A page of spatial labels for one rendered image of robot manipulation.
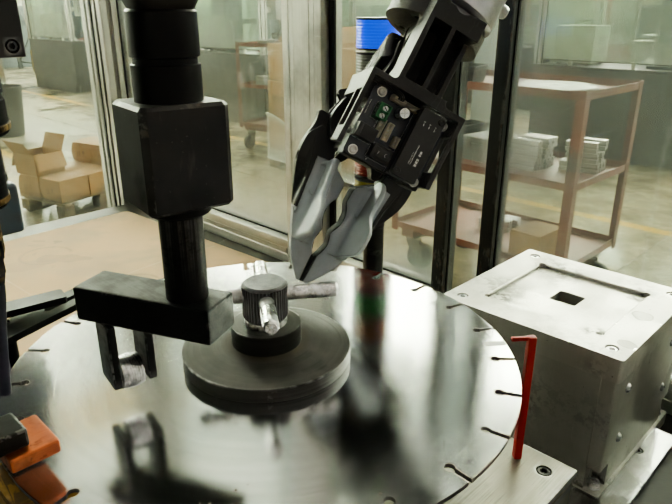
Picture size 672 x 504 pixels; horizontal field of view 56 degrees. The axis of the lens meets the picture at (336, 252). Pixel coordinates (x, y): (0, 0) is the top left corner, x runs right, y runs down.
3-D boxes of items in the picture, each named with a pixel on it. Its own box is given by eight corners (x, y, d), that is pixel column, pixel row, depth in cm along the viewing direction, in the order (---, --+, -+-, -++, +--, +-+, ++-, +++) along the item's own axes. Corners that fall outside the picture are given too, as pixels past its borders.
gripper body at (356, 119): (327, 147, 39) (416, -28, 39) (306, 146, 48) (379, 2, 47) (428, 202, 41) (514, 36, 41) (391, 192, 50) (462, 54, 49)
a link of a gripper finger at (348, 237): (309, 295, 43) (372, 173, 42) (297, 276, 48) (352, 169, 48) (349, 313, 43) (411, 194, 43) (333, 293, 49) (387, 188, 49)
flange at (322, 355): (321, 416, 36) (321, 379, 35) (149, 386, 39) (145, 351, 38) (367, 327, 46) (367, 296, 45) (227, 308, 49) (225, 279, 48)
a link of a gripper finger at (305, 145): (275, 196, 45) (331, 86, 45) (273, 194, 47) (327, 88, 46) (332, 224, 47) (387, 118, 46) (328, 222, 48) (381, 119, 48)
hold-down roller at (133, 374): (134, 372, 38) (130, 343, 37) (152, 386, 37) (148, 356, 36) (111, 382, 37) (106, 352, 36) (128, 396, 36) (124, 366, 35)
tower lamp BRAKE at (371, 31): (375, 47, 66) (376, 16, 65) (409, 49, 63) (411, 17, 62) (346, 49, 63) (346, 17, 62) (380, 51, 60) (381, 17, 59)
